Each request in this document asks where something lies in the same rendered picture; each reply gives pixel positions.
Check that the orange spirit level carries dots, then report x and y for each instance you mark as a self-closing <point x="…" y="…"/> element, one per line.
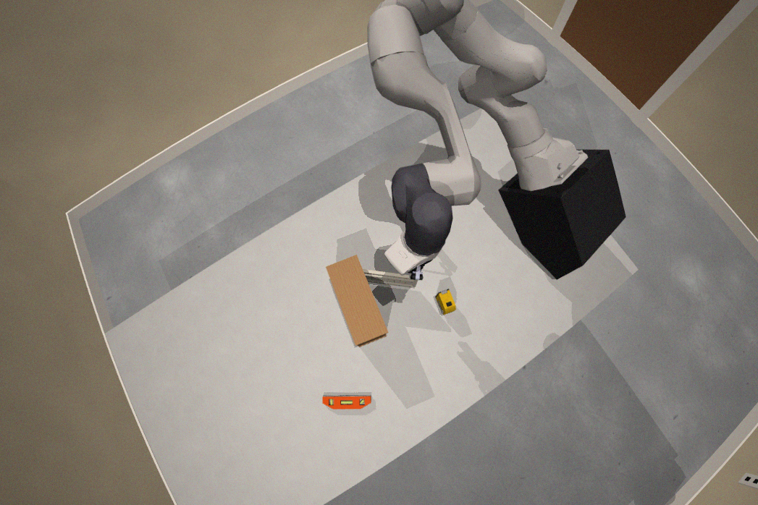
<point x="354" y="404"/>

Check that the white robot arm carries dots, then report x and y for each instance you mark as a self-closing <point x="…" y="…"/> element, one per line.
<point x="423" y="194"/>

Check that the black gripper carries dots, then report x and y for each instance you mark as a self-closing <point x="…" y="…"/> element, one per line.
<point x="416" y="274"/>

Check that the yellow tape measure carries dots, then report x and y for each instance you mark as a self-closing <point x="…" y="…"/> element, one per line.
<point x="445" y="302"/>

